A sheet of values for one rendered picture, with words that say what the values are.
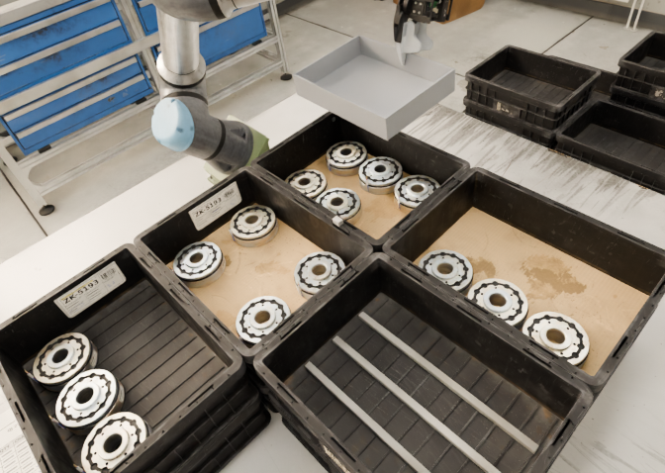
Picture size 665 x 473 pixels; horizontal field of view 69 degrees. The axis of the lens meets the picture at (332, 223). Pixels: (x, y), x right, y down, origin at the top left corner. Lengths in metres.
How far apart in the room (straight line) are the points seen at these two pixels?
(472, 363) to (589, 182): 0.70
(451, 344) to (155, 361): 0.53
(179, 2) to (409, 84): 0.47
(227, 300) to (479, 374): 0.49
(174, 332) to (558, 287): 0.72
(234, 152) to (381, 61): 0.45
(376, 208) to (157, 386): 0.57
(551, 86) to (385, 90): 1.23
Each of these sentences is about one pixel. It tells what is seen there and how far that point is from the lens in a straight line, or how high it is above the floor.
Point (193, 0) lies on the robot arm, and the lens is 0.90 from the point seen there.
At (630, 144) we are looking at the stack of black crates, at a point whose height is 0.38.
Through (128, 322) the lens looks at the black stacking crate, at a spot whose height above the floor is 0.83.
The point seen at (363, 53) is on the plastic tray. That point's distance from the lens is 1.19.
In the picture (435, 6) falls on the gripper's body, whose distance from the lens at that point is 1.04.
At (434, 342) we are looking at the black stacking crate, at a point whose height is 0.83.
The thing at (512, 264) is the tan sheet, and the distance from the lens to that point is 1.00.
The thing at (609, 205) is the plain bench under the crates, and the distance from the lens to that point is 1.36.
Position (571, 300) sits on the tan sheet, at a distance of 0.97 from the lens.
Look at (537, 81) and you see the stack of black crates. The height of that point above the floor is 0.49.
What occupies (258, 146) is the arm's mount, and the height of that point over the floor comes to 0.84.
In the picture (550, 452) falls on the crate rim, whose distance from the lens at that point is 0.72.
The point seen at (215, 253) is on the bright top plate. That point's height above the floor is 0.86.
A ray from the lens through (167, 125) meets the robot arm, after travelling 1.24.
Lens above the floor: 1.59
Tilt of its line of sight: 45 degrees down
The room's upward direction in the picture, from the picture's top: 10 degrees counter-clockwise
